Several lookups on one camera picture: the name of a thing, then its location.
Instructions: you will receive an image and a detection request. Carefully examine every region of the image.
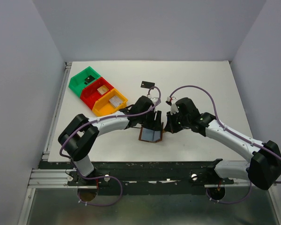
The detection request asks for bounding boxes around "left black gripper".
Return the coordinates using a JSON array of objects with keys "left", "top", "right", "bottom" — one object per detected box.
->
[{"left": 139, "top": 109, "right": 163, "bottom": 132}]

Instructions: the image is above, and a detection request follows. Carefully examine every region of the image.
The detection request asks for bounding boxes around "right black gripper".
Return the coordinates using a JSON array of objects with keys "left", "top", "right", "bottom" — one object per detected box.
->
[{"left": 165, "top": 109, "right": 190, "bottom": 134}]

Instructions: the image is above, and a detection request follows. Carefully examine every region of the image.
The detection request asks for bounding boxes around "brown leather card holder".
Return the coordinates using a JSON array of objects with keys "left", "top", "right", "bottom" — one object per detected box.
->
[{"left": 139, "top": 122, "right": 164, "bottom": 143}]

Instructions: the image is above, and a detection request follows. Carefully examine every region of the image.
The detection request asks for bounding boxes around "black credit card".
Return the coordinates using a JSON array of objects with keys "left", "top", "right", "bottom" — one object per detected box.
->
[{"left": 140, "top": 81, "right": 155, "bottom": 89}]

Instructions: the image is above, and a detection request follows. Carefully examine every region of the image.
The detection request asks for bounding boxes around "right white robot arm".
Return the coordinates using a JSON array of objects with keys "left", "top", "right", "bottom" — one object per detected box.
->
[{"left": 164, "top": 97, "right": 281, "bottom": 190}]

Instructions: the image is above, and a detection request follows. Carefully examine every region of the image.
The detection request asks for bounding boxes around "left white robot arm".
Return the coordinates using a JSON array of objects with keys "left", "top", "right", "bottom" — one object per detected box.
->
[{"left": 58, "top": 96, "right": 163, "bottom": 185}]

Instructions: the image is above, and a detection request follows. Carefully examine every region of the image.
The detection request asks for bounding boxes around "silver card in yellow bin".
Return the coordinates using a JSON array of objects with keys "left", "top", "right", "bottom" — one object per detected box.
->
[{"left": 109, "top": 95, "right": 123, "bottom": 108}]

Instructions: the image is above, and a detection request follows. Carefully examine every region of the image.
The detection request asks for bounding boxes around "gold card in red bin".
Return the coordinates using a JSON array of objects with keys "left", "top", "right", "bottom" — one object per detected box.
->
[{"left": 97, "top": 85, "right": 109, "bottom": 95}]

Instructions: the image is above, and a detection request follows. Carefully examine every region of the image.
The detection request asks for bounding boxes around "black card in green bin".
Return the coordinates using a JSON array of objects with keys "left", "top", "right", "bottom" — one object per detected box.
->
[{"left": 84, "top": 75, "right": 95, "bottom": 85}]

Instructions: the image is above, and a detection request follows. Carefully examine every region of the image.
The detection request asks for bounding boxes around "yellow plastic bin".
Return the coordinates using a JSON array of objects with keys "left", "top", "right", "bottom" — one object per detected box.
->
[{"left": 92, "top": 88, "right": 128, "bottom": 117}]

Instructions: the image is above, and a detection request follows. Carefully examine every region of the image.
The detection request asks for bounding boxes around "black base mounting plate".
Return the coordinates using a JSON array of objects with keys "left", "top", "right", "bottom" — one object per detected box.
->
[{"left": 39, "top": 159, "right": 237, "bottom": 199}]

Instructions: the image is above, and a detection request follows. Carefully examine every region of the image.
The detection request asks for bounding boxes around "red plastic bin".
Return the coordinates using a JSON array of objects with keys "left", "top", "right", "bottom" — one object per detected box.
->
[{"left": 80, "top": 77, "right": 114, "bottom": 110}]

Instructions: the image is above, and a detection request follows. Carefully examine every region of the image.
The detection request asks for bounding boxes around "green plastic bin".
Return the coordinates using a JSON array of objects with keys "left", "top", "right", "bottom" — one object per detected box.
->
[{"left": 68, "top": 67, "right": 101, "bottom": 97}]

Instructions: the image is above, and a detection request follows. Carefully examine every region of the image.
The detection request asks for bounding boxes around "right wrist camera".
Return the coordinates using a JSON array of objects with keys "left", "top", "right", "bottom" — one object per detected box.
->
[{"left": 166, "top": 97, "right": 179, "bottom": 115}]

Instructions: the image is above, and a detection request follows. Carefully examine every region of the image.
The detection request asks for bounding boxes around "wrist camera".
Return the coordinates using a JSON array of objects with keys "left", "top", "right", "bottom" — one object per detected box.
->
[
  {"left": 147, "top": 94, "right": 161, "bottom": 107},
  {"left": 166, "top": 97, "right": 179, "bottom": 115}
]

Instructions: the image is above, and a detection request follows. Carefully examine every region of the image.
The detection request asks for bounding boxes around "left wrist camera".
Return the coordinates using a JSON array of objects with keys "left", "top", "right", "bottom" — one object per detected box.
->
[{"left": 147, "top": 94, "right": 161, "bottom": 107}]

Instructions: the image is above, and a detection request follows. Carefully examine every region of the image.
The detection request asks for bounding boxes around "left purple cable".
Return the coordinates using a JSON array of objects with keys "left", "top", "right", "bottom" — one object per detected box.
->
[{"left": 59, "top": 86, "right": 162, "bottom": 207}]

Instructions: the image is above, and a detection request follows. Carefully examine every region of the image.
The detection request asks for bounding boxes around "aluminium rail frame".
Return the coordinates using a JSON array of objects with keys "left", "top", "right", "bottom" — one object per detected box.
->
[{"left": 16, "top": 61, "right": 73, "bottom": 225}]

